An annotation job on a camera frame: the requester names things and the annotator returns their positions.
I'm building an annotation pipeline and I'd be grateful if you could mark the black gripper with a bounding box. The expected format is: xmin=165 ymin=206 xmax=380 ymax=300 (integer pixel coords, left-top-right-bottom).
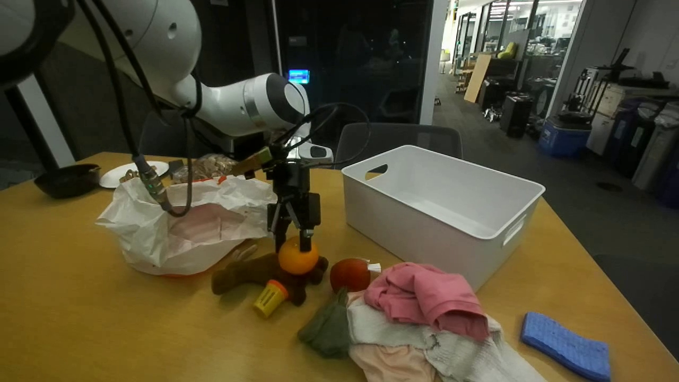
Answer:
xmin=266 ymin=160 xmax=326 ymax=254

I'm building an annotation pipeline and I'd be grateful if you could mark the orange round toy fruit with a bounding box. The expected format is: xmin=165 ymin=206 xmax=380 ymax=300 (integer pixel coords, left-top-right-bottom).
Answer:
xmin=276 ymin=236 xmax=323 ymax=279

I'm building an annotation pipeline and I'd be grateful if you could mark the brown moose plush toy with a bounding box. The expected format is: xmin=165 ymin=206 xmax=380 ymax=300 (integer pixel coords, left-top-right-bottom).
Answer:
xmin=209 ymin=238 xmax=332 ymax=308

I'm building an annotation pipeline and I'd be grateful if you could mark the yellow cylinder toy orange cap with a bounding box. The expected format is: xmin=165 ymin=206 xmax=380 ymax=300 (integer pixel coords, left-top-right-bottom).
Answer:
xmin=253 ymin=276 xmax=291 ymax=318

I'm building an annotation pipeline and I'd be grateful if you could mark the red round toy fruit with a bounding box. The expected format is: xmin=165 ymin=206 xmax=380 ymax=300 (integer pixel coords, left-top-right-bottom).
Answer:
xmin=328 ymin=254 xmax=385 ymax=295

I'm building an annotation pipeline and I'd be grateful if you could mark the olive green cloth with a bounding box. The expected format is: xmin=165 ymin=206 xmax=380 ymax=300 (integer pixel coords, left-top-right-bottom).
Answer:
xmin=296 ymin=288 xmax=355 ymax=360

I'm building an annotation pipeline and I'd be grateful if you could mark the white plastic carrier bag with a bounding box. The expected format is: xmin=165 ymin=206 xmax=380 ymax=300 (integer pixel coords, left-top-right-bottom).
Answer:
xmin=96 ymin=171 xmax=281 ymax=279

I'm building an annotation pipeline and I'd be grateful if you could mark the clear bag of rubber bands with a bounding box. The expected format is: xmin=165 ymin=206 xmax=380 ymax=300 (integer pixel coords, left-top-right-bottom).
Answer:
xmin=167 ymin=153 xmax=245 ymax=187

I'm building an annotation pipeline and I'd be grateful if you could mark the grey office chair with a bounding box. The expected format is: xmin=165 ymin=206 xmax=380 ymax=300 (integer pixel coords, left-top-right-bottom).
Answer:
xmin=332 ymin=122 xmax=466 ymax=171

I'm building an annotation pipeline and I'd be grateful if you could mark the white plastic storage bin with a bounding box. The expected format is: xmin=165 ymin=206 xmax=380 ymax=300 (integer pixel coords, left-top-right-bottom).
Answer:
xmin=339 ymin=143 xmax=547 ymax=293

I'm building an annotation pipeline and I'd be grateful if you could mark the pink cloth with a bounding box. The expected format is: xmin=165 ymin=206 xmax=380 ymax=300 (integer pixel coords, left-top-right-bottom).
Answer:
xmin=363 ymin=261 xmax=492 ymax=345

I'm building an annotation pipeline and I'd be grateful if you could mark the cream white cloth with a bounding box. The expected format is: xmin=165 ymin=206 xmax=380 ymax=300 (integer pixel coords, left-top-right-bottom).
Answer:
xmin=344 ymin=293 xmax=547 ymax=382

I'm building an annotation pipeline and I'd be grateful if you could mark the white plate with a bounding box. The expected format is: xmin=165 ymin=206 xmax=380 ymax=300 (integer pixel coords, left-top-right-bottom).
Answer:
xmin=97 ymin=160 xmax=172 ymax=192

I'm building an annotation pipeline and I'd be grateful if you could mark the black bowl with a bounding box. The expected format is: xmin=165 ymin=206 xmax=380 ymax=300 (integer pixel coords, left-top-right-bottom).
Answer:
xmin=33 ymin=161 xmax=102 ymax=201

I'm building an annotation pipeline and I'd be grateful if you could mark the wooden board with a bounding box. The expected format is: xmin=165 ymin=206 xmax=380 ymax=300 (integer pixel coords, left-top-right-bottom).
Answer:
xmin=460 ymin=54 xmax=495 ymax=106

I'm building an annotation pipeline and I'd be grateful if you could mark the black cabinet box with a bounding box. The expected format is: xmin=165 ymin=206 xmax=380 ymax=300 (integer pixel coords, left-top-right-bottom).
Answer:
xmin=500 ymin=92 xmax=535 ymax=140

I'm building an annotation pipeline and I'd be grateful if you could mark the blue storage tub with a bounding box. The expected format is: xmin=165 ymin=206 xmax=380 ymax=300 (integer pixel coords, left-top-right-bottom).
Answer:
xmin=535 ymin=118 xmax=593 ymax=160

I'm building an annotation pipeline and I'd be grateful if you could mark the blue sponge cloth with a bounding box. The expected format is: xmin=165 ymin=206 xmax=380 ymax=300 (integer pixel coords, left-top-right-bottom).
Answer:
xmin=520 ymin=310 xmax=614 ymax=382

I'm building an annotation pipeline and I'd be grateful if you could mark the grey trash can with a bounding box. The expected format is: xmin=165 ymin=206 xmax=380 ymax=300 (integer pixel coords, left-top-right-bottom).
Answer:
xmin=630 ymin=104 xmax=679 ymax=194

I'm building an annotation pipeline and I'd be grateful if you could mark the glowing blue wall screen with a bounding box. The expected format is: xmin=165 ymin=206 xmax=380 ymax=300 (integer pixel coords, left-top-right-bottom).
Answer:
xmin=286 ymin=66 xmax=313 ymax=88

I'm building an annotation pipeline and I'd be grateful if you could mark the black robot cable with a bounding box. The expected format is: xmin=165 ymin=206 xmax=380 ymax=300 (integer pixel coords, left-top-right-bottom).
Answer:
xmin=74 ymin=0 xmax=197 ymax=219

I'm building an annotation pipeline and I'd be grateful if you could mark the white slanted post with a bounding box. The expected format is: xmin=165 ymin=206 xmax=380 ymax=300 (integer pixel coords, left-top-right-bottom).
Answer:
xmin=13 ymin=72 xmax=77 ymax=169

